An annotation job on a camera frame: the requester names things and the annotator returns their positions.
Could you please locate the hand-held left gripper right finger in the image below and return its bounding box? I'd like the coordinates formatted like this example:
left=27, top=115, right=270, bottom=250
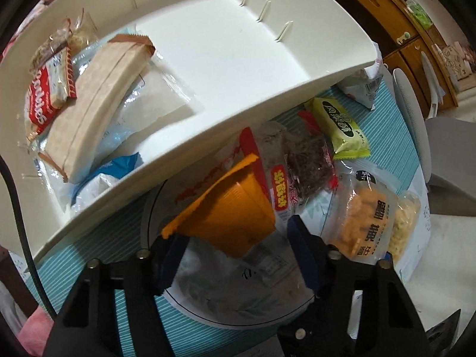
left=286, top=214, right=428, bottom=357

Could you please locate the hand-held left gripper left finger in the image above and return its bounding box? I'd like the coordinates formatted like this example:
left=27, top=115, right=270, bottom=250
left=45, top=236, right=190, bottom=357

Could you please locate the clear bag of orange biscuits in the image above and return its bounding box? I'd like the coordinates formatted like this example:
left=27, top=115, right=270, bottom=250
left=322, top=169, right=400, bottom=264

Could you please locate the orange cracker packet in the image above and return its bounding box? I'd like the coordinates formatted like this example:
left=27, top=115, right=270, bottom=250
left=161, top=152, right=302, bottom=294

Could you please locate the dark red snack packet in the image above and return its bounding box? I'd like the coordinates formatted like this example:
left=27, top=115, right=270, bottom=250
left=240, top=119, right=337, bottom=224

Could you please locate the blue wrapper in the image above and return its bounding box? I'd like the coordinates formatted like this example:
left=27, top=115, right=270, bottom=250
left=71, top=152, right=144, bottom=212

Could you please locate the green snack packet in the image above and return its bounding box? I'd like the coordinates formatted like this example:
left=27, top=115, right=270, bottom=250
left=304, top=97, right=370, bottom=160

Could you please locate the brown bar packet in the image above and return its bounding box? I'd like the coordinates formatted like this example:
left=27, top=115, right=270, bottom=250
left=39, top=33, right=157, bottom=184

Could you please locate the grey snack wrapper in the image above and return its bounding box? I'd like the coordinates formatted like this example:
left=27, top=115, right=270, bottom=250
left=336, top=57, right=383, bottom=111

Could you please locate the red and white cookie packet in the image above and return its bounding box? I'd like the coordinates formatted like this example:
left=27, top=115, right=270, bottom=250
left=24, top=46, right=79, bottom=138

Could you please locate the white plastic bin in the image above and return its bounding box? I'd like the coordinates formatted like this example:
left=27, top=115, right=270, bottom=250
left=0, top=0, right=383, bottom=272

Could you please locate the clear bag of crisp blocks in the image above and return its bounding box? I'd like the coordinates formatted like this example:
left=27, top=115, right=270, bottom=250
left=28, top=11, right=99, bottom=71

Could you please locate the tree print tablecloth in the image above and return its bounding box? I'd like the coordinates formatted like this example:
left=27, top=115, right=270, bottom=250
left=7, top=82, right=432, bottom=357

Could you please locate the round white plate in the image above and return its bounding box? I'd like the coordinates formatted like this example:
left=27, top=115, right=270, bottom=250
left=140, top=178, right=320, bottom=330

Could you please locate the pink blanket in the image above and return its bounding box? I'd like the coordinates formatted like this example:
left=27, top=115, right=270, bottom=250
left=0, top=279, right=56, bottom=357

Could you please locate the grey office chair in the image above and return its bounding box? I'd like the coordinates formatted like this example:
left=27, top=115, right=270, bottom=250
left=383, top=50, right=476, bottom=194

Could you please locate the wooden desk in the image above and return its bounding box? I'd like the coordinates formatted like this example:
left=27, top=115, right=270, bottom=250
left=297, top=0, right=460, bottom=110

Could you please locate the white printed box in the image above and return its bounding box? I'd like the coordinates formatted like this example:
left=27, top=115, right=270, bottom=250
left=439, top=41, right=476, bottom=80

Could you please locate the green packet on desk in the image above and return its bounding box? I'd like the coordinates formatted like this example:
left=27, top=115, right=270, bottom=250
left=405, top=0, right=434, bottom=28

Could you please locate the black cable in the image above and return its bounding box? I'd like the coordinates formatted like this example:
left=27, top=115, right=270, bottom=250
left=0, top=154, right=58, bottom=318

